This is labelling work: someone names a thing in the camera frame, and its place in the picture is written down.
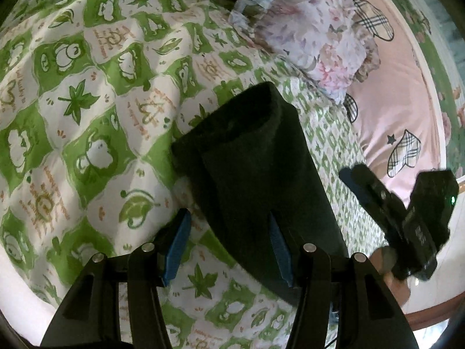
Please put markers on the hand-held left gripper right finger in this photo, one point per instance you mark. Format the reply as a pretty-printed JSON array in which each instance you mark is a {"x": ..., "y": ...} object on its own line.
[{"x": 281, "y": 252}]

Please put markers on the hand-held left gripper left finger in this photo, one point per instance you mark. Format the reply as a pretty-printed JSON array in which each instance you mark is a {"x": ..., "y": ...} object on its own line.
[{"x": 177, "y": 244}]

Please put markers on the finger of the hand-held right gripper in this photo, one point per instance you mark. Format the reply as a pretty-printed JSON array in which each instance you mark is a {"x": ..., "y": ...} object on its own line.
[
  {"x": 377, "y": 185},
  {"x": 358, "y": 189}
]

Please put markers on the black pants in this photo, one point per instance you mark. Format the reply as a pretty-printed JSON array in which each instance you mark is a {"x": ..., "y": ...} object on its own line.
[{"x": 261, "y": 174}]

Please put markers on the person's right hand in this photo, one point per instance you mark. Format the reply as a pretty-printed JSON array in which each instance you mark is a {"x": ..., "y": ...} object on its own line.
[{"x": 394, "y": 280}]

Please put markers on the green and white printed bedsheet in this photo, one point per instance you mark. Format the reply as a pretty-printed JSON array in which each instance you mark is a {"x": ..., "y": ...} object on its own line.
[{"x": 94, "y": 116}]

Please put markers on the pastel floral ruffled cloth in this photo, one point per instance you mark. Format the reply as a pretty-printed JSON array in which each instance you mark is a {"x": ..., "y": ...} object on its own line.
[{"x": 308, "y": 32}]

